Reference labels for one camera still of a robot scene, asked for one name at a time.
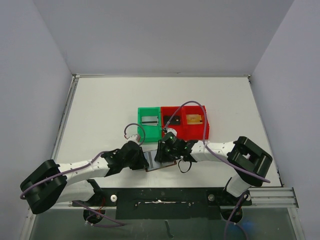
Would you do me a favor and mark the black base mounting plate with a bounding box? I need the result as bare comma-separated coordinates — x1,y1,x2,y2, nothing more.
72,187,239,220

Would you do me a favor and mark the silver credit card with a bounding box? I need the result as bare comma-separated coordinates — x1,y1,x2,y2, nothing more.
141,115,159,126

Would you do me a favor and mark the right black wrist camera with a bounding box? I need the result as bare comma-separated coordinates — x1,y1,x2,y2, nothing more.
161,128,178,147

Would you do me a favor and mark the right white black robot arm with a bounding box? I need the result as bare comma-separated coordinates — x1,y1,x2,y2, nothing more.
154,132,273,205

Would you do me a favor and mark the brown leather card holder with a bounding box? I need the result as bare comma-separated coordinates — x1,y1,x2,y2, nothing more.
144,150,177,172

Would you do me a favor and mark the gold credit card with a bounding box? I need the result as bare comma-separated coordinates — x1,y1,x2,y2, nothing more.
186,114,203,125

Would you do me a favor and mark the black credit card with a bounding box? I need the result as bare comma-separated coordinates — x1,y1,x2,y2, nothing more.
163,115,181,126

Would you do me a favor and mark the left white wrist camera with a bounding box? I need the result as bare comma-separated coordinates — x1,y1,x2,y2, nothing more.
124,133,141,144

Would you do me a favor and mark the aluminium frame rail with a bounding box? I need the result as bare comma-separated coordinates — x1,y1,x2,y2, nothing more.
30,184,298,214

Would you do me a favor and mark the green plastic bin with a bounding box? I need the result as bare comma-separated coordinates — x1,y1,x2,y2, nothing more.
137,107,162,143

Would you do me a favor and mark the red plastic bin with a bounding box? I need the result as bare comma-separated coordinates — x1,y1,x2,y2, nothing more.
182,105,210,141
160,106,187,140

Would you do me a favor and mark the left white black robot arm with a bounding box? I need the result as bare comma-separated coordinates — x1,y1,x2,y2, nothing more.
20,141,149,215

